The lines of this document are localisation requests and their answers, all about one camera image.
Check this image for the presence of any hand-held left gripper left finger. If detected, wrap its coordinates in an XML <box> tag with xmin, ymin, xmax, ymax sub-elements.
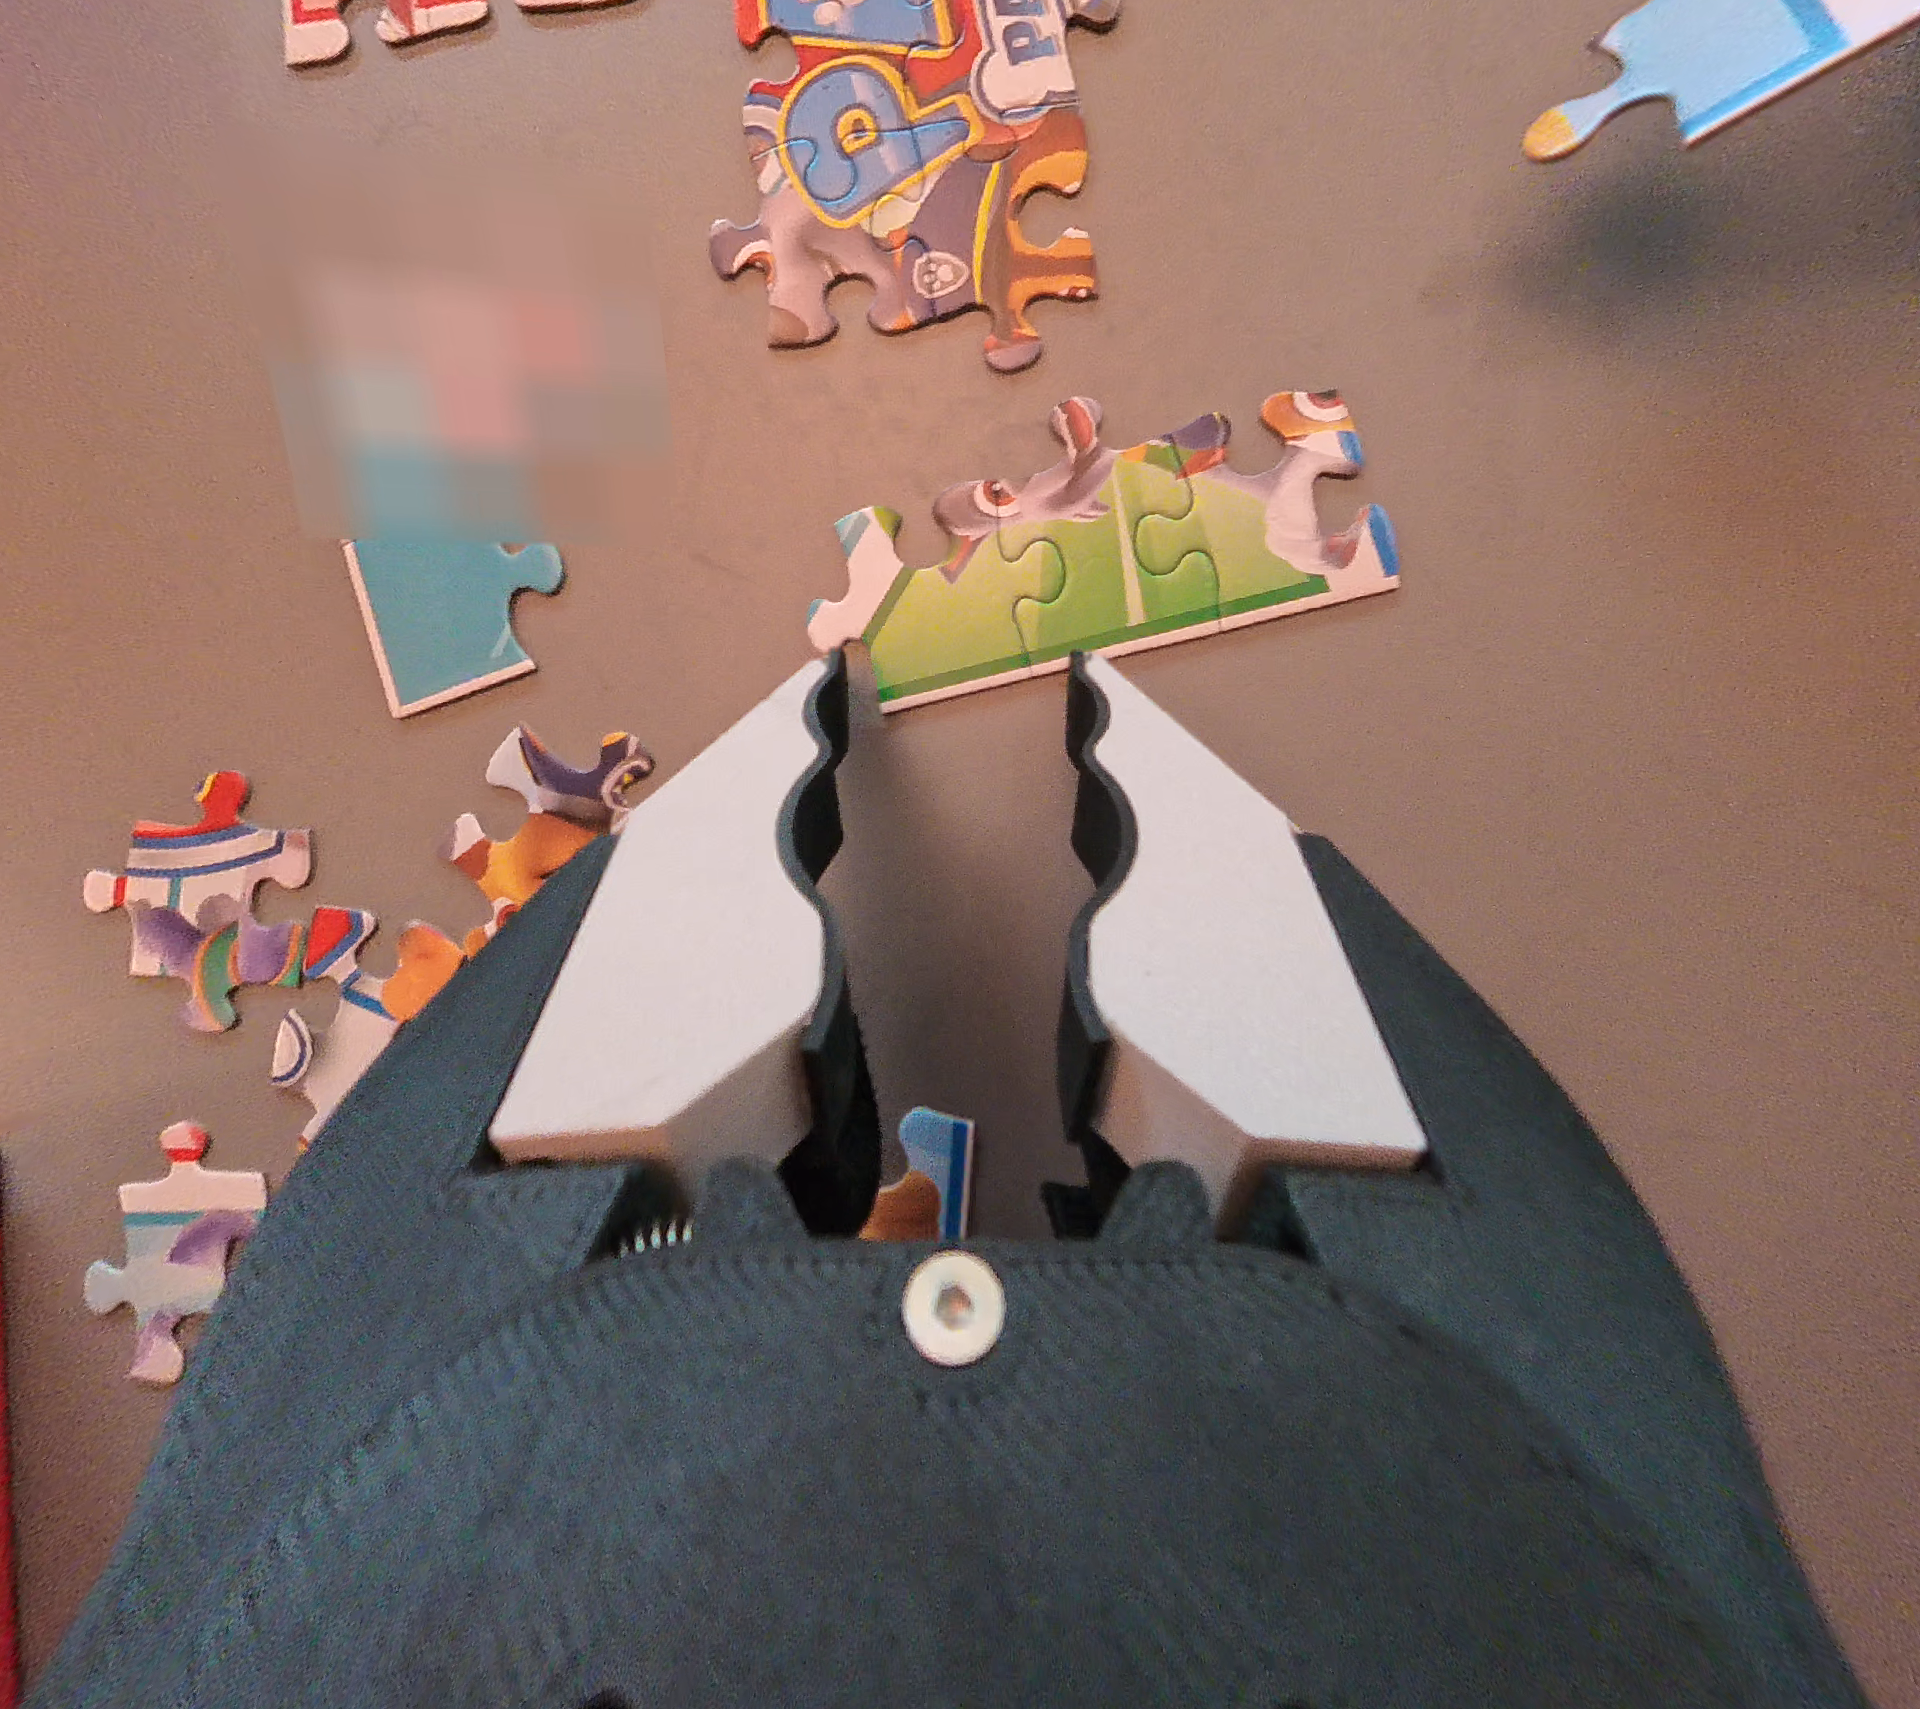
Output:
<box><xmin>485</xmin><ymin>650</ymin><xmax>885</xmax><ymax>1235</ymax></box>

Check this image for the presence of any grey purple puzzle piece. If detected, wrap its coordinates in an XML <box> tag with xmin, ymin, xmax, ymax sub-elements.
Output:
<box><xmin>709</xmin><ymin>189</ymin><xmax>916</xmax><ymax>349</ymax></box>

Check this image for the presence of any white purple striped puzzle piece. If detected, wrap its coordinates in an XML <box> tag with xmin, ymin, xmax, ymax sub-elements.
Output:
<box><xmin>81</xmin><ymin>771</ymin><xmax>320</xmax><ymax>1037</ymax></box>

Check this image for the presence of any orange dog face puzzle piece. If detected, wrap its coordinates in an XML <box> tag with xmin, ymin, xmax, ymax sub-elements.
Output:
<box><xmin>452</xmin><ymin>725</ymin><xmax>657</xmax><ymax>933</ymax></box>

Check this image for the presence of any white teal purple puzzle piece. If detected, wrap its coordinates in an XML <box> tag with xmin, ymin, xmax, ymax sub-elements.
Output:
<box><xmin>81</xmin><ymin>1121</ymin><xmax>273</xmax><ymax>1383</ymax></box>

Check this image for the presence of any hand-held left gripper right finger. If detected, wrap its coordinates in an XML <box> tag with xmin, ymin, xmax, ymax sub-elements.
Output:
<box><xmin>1045</xmin><ymin>650</ymin><xmax>1432</xmax><ymax>1235</ymax></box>

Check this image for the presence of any green puzzle section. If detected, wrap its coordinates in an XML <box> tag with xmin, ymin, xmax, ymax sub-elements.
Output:
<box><xmin>813</xmin><ymin>390</ymin><xmax>1407</xmax><ymax>711</ymax></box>

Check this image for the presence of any assembled teal puzzle section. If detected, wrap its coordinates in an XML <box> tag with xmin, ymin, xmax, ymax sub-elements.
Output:
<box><xmin>345</xmin><ymin>535</ymin><xmax>570</xmax><ymax>722</ymax></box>

